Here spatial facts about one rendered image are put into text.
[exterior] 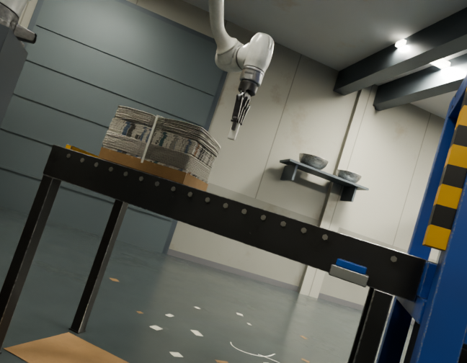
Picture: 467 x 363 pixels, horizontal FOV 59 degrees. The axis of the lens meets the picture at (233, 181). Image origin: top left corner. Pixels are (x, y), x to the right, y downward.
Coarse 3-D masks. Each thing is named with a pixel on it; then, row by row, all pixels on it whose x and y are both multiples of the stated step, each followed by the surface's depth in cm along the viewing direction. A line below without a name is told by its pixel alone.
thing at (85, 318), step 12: (120, 204) 202; (120, 216) 203; (108, 228) 202; (108, 240) 201; (108, 252) 202; (96, 264) 200; (96, 276) 199; (84, 288) 200; (96, 288) 200; (84, 300) 199; (84, 312) 197; (72, 324) 198; (84, 324) 200
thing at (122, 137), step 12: (120, 108) 165; (132, 108) 164; (120, 120) 164; (132, 120) 163; (144, 120) 162; (108, 132) 164; (120, 132) 164; (132, 132) 162; (144, 132) 161; (108, 144) 163; (120, 144) 162; (132, 144) 161; (132, 168) 160
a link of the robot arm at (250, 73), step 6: (246, 66) 164; (252, 66) 164; (246, 72) 164; (252, 72) 163; (258, 72) 164; (240, 78) 166; (246, 78) 164; (252, 78) 163; (258, 78) 164; (258, 84) 166
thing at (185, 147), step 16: (176, 128) 158; (192, 128) 157; (160, 144) 159; (176, 144) 157; (192, 144) 155; (208, 144) 168; (160, 160) 157; (176, 160) 156; (192, 160) 158; (208, 160) 175; (160, 176) 156; (208, 176) 181
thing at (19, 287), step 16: (48, 176) 156; (48, 192) 155; (32, 208) 155; (48, 208) 157; (32, 224) 154; (32, 240) 154; (16, 256) 154; (32, 256) 156; (16, 272) 152; (16, 288) 153; (0, 304) 152; (16, 304) 155; (0, 320) 151; (0, 336) 152; (0, 352) 154
